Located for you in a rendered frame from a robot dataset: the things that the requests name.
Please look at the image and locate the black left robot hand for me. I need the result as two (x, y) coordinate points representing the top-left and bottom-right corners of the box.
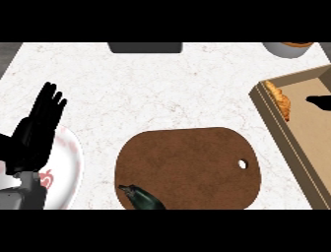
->
(0, 81), (70, 176)

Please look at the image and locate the golden croissant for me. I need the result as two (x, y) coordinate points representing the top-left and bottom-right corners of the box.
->
(263, 80), (292, 123)

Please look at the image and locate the cardboard box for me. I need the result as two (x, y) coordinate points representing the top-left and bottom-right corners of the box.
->
(249, 63), (331, 211)

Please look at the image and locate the brown wooden cutting board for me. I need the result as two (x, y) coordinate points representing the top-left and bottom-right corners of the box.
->
(114, 126), (263, 211)

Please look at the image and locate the white plate with red print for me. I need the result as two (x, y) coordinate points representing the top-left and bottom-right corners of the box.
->
(0, 125), (84, 211)

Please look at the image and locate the grey bowl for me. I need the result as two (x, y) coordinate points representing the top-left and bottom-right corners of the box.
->
(262, 41), (314, 59)

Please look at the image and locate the orange food in bowl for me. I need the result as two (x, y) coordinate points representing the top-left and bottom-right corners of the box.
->
(281, 41), (315, 48)

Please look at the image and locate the dark green eggplant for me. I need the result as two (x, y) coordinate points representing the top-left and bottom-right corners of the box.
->
(118, 184), (169, 211)

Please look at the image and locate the dark grey appliance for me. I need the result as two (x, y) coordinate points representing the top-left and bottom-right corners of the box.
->
(108, 41), (185, 54)

